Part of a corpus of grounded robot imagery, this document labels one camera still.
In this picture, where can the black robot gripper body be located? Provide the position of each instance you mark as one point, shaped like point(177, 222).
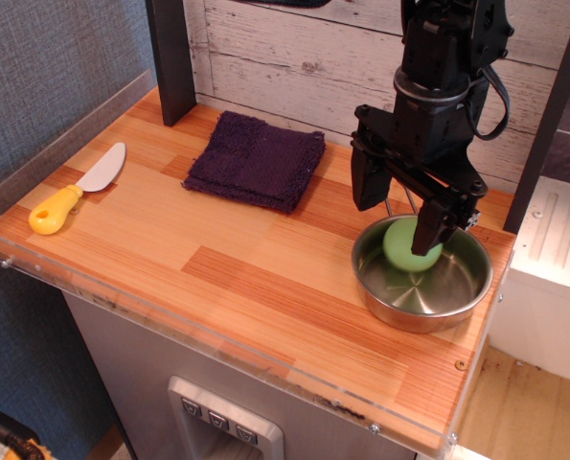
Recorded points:
point(424, 147)

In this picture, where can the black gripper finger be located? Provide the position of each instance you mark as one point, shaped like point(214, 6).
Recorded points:
point(370, 180)
point(436, 224)

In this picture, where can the green toy pear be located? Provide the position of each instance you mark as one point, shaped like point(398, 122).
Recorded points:
point(397, 243)

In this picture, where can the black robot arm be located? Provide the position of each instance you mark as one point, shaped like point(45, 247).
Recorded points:
point(441, 87)

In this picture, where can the stainless steel pot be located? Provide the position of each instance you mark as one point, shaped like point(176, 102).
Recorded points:
point(429, 301)

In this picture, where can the purple folded cloth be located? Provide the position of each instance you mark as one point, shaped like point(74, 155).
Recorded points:
point(250, 161)

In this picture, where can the silver dispenser panel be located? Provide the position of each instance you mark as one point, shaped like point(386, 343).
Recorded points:
point(211, 427)

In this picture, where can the silver toy fridge cabinet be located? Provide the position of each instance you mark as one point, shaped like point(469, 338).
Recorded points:
point(136, 365)

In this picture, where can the orange and black object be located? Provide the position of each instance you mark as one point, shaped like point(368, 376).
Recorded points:
point(13, 446)

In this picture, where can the dark right shelf post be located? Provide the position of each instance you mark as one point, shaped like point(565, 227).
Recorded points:
point(547, 128)

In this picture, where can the dark shelf post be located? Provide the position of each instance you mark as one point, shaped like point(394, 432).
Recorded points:
point(172, 58)
point(547, 128)

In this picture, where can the clear acrylic guard rail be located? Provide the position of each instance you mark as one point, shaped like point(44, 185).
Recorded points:
point(282, 306)

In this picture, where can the dark left shelf post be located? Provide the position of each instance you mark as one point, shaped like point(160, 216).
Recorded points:
point(172, 58)

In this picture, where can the yellow-handled toy knife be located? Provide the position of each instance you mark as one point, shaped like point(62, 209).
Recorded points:
point(49, 216)

